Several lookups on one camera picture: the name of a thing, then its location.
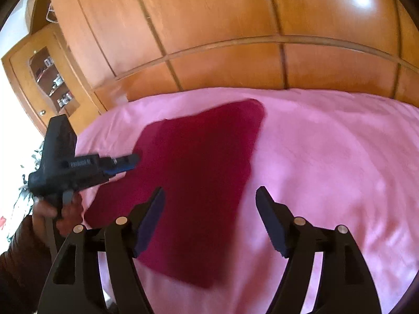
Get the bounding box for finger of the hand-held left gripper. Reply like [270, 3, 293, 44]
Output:
[101, 153, 141, 176]

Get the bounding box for person's left forearm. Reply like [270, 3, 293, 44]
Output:
[0, 215, 59, 314]

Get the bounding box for pink quilted bedspread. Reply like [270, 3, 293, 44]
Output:
[73, 86, 419, 314]

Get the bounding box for wooden glass-door cabinet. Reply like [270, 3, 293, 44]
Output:
[1, 27, 106, 137]

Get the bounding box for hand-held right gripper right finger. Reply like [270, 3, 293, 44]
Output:
[255, 185, 382, 314]

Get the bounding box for person's left hand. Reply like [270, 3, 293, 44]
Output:
[33, 192, 84, 237]

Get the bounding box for small bottles on cabinet shelves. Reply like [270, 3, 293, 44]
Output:
[30, 47, 74, 109]

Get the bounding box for maroon knit garment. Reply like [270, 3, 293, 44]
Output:
[83, 98, 268, 290]

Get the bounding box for wooden wardrobe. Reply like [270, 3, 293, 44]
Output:
[26, 0, 419, 116]

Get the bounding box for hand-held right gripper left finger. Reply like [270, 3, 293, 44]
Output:
[37, 186, 166, 314]

